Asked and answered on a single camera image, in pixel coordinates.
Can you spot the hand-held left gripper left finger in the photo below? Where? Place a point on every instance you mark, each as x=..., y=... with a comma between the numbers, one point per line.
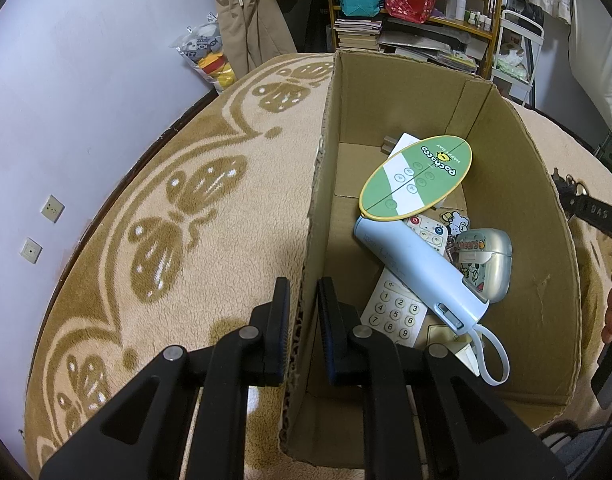
x=281, y=330

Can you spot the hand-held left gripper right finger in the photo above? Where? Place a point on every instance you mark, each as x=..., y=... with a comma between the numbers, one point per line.
x=330, y=330

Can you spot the white remote control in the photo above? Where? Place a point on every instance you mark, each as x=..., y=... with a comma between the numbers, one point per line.
x=396, y=310

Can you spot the light blue power bank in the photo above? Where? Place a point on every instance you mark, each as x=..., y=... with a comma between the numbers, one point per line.
x=416, y=265

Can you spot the gold rectangular tag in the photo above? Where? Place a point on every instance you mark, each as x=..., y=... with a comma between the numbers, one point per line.
x=438, y=334

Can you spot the white square box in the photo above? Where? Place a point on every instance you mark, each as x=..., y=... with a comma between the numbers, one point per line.
x=467, y=359

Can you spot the silver sticker earphone case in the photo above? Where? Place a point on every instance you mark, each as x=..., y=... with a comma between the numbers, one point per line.
x=491, y=260

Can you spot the green oval card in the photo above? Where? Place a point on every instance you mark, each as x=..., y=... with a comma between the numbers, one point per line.
x=416, y=180

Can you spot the brown cardboard box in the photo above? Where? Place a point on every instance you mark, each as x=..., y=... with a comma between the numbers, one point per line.
x=526, y=220

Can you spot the blue denim trousers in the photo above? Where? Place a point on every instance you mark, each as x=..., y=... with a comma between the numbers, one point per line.
x=576, y=460

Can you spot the beige flower print blanket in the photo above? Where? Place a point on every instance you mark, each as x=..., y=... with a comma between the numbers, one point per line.
x=185, y=270

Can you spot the stack of brown books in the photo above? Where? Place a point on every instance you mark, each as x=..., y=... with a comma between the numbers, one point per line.
x=358, y=35

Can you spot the bag of plush toys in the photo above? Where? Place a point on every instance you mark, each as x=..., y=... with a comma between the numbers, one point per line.
x=205, y=42

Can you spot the pile of books and papers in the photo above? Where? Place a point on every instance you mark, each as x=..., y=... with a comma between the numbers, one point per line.
x=426, y=45

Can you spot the tissue packs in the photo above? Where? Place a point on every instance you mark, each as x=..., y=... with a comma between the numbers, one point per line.
x=511, y=62

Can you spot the tall clear bottle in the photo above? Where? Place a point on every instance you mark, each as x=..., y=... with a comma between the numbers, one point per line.
x=452, y=0

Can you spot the white storage cart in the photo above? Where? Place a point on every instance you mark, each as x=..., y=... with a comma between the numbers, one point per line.
x=523, y=16

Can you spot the white wall socket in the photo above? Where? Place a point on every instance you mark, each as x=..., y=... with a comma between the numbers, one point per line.
x=30, y=250
x=51, y=208

